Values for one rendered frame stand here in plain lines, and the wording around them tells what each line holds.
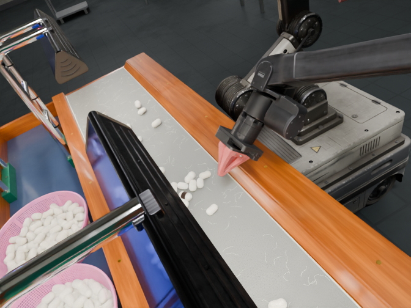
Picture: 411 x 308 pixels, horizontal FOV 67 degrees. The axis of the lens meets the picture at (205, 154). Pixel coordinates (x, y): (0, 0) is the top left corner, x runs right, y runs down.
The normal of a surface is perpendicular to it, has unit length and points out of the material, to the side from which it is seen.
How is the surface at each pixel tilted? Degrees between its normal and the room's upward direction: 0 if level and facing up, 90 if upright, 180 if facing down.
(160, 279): 58
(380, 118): 0
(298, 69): 50
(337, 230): 0
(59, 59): 90
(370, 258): 0
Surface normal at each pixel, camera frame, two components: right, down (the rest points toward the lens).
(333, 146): -0.26, -0.71
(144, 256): -0.85, 0.05
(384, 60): -0.71, 0.07
